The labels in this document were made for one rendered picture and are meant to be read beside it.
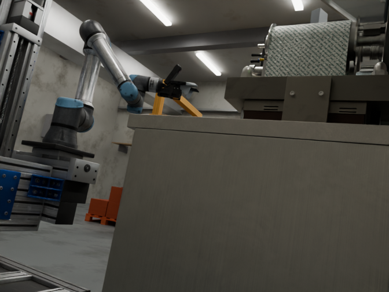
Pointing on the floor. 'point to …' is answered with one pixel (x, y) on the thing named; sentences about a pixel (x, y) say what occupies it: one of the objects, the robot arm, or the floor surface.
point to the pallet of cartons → (105, 207)
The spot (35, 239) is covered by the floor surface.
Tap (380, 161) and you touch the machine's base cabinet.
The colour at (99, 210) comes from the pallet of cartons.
